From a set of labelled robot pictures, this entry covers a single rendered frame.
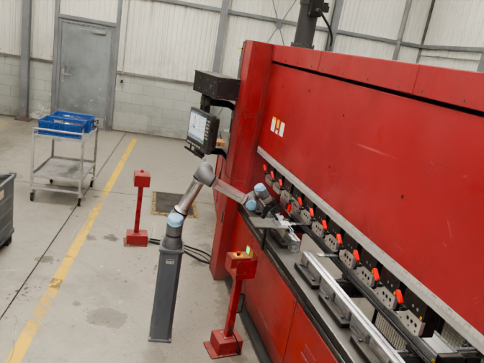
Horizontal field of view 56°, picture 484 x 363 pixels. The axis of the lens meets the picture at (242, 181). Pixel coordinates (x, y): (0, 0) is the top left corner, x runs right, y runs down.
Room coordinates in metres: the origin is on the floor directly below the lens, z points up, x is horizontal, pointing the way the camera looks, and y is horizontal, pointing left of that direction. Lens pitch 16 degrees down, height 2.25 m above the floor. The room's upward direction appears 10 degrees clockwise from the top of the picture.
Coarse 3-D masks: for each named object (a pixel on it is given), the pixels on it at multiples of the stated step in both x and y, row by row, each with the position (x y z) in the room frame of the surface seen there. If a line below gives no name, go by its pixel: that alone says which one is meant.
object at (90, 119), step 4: (56, 112) 5.99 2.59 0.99; (60, 112) 6.07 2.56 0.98; (64, 112) 6.08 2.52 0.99; (68, 112) 6.08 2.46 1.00; (72, 112) 6.10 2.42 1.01; (56, 116) 5.73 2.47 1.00; (60, 116) 5.74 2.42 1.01; (64, 116) 5.91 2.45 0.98; (68, 116) 5.95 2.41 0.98; (72, 116) 6.04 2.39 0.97; (76, 116) 5.98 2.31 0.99; (80, 116) 6.11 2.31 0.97; (84, 116) 6.12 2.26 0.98; (88, 116) 6.12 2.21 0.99; (92, 116) 6.13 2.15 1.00; (88, 120) 5.79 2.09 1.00; (92, 120) 6.01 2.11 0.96; (88, 124) 5.80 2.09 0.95; (92, 124) 6.03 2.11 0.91; (88, 128) 5.80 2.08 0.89; (92, 128) 6.03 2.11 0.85; (88, 132) 5.80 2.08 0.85
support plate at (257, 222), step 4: (252, 220) 3.26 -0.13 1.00; (256, 220) 3.27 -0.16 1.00; (260, 220) 3.29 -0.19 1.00; (264, 220) 3.30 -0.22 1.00; (268, 220) 3.31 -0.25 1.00; (256, 224) 3.20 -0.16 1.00; (260, 224) 3.21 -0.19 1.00; (264, 224) 3.23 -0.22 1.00; (268, 224) 3.24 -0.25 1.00; (272, 224) 3.25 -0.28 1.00; (280, 228) 3.22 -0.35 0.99; (284, 228) 3.23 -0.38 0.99
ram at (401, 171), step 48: (288, 96) 3.64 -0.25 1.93; (336, 96) 2.90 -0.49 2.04; (384, 96) 2.41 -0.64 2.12; (288, 144) 3.47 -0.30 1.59; (336, 144) 2.77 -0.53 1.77; (384, 144) 2.31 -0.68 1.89; (432, 144) 1.98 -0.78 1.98; (480, 144) 1.74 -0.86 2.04; (336, 192) 2.64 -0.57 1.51; (384, 192) 2.21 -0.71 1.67; (432, 192) 1.90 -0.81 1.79; (480, 192) 1.67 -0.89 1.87; (384, 240) 2.12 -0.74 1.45; (432, 240) 1.83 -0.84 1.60; (480, 240) 1.61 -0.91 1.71; (432, 288) 1.75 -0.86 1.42; (480, 288) 1.54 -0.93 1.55
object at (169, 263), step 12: (168, 252) 2.98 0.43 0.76; (180, 252) 2.99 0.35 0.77; (168, 264) 2.99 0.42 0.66; (180, 264) 3.02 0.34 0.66; (168, 276) 2.99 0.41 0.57; (156, 288) 2.99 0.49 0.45; (168, 288) 2.99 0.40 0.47; (156, 300) 2.99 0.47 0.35; (168, 300) 2.99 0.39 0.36; (156, 312) 2.98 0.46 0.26; (168, 312) 2.99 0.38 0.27; (156, 324) 2.98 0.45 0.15; (168, 324) 3.00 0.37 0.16; (156, 336) 2.98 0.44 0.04; (168, 336) 3.00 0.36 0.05
